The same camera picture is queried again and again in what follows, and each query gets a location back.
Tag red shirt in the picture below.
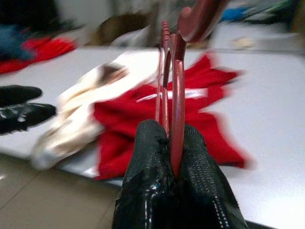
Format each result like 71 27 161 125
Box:
92 53 254 181

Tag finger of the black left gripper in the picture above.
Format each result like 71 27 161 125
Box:
0 102 57 135
0 84 43 106

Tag red plastic hanger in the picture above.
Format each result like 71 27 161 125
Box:
154 0 231 178

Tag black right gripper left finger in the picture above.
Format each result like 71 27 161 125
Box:
114 119 173 229

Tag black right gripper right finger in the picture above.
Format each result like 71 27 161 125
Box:
171 124 248 229

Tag blue cloth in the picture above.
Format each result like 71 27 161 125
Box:
0 23 33 60

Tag red cloth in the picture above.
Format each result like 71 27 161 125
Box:
0 37 77 74

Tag beige shorts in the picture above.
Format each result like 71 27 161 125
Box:
30 61 131 170

